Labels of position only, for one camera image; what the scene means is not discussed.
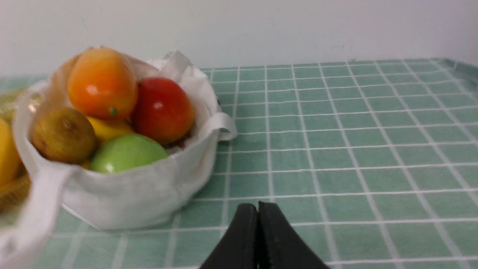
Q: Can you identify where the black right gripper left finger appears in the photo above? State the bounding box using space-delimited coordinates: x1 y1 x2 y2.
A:
200 203 258 269

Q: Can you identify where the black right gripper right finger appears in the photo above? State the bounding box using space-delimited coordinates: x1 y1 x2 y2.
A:
258 201 329 269

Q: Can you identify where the brown kiwi fruit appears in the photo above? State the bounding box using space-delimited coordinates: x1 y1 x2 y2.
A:
31 106 97 164

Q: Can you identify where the white cloth bag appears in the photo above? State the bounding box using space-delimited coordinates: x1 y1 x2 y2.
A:
1 50 238 269

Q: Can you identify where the orange mango fruit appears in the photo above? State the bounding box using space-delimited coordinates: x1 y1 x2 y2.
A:
67 47 138 121

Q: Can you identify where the green checkered tablecloth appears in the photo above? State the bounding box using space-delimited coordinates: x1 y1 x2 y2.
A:
34 58 477 269

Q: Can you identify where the green apple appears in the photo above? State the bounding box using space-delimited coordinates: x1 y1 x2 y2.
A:
89 133 170 174

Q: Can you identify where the red apple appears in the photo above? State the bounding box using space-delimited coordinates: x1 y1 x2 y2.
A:
130 77 195 145

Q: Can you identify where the yellow lemon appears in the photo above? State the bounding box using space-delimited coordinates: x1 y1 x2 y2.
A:
87 117 135 145

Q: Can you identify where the yellow banana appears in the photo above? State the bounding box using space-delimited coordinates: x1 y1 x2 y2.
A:
0 119 22 187

